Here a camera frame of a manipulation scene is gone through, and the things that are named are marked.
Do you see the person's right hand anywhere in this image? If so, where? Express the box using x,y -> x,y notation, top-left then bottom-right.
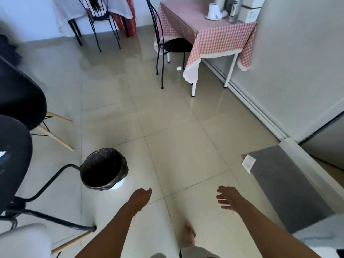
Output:
216,185 -> 246,212

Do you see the person's left hand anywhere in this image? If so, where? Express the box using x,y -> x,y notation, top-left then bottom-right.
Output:
127,188 -> 153,215

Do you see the person's left forearm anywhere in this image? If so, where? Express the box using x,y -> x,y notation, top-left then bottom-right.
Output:
75,205 -> 135,258

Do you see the person's right forearm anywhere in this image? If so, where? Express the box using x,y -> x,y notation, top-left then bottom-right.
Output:
234,199 -> 321,258

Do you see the white paper slip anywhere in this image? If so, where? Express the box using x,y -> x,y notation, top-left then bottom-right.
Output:
241,155 -> 256,174

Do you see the person's foot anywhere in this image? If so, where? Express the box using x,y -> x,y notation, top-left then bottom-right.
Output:
182,223 -> 197,247

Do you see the white bin with black liner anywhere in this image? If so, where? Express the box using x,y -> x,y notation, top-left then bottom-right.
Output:
80,148 -> 129,191

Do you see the grey floor mat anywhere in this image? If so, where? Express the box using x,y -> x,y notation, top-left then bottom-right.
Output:
241,145 -> 335,234

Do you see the white chair with wooden legs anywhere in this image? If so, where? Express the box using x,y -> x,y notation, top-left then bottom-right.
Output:
0,223 -> 95,258

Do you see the black office chair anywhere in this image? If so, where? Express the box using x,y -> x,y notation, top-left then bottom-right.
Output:
0,114 -> 97,232

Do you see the white table with checkered cloth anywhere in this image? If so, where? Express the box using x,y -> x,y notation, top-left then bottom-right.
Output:
154,0 -> 257,97

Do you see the black chair with wooden legs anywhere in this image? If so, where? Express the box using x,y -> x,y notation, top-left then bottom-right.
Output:
0,55 -> 75,152

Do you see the red bag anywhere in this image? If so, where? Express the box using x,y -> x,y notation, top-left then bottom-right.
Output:
110,0 -> 137,38

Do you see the white paper towel roll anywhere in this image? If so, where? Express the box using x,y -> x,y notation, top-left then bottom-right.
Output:
205,3 -> 228,21

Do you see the grey bottle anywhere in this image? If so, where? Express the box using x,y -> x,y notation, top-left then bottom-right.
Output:
228,0 -> 242,24

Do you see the white box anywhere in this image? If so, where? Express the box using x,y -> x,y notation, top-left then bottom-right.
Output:
238,0 -> 266,24

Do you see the white door frame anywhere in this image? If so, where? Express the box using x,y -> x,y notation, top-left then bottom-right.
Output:
279,137 -> 344,215

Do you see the black metal wire chair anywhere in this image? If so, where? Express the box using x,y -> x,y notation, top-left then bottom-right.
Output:
145,0 -> 193,89
77,0 -> 122,53

